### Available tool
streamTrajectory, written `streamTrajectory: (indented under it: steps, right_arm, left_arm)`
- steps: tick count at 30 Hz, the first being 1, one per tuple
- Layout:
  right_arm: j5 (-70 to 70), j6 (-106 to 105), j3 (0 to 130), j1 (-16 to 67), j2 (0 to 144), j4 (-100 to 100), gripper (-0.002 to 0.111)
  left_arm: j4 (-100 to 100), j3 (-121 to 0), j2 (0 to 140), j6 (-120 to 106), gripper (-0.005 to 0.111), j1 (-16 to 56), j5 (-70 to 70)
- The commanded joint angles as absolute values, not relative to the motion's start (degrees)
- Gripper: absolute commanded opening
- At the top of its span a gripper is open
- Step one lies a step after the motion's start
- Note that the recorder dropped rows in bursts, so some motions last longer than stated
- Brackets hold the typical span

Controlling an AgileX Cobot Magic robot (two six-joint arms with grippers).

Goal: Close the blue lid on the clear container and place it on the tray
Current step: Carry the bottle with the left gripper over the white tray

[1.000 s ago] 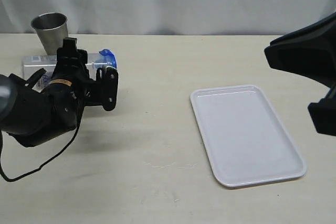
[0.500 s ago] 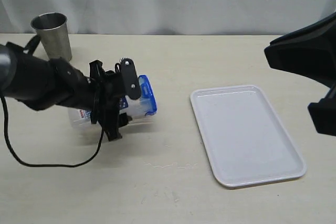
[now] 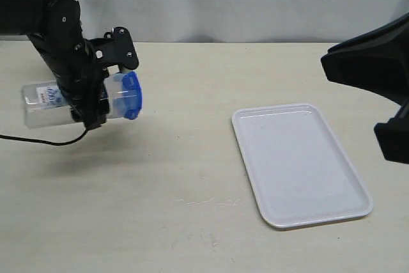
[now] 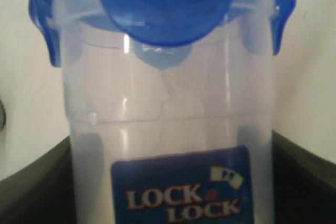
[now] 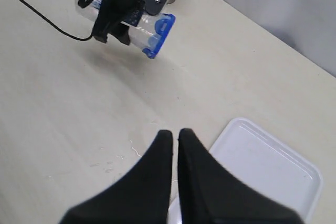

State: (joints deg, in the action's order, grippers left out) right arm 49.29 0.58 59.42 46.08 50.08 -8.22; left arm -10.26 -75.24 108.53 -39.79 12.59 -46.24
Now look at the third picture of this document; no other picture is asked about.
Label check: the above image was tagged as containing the white rectangular tray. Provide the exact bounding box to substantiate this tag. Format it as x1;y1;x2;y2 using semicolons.
231;103;374;230

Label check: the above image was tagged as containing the clear plastic container with label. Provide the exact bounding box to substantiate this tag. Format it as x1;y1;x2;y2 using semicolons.
20;73;128;130

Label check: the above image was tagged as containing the blue plastic lid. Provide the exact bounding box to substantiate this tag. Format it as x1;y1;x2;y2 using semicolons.
122;72;143;120

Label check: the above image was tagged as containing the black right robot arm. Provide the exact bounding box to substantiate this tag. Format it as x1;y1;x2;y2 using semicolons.
320;14;408;164

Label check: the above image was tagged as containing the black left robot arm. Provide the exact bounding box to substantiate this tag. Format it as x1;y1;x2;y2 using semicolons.
1;0;107;130

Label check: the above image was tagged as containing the white backdrop curtain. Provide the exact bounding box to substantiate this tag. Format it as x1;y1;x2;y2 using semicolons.
0;0;409;43

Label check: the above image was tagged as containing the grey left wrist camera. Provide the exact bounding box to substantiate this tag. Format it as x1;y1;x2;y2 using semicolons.
102;26;139;72

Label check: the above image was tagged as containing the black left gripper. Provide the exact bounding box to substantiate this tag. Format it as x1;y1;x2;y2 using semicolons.
57;40;107;129

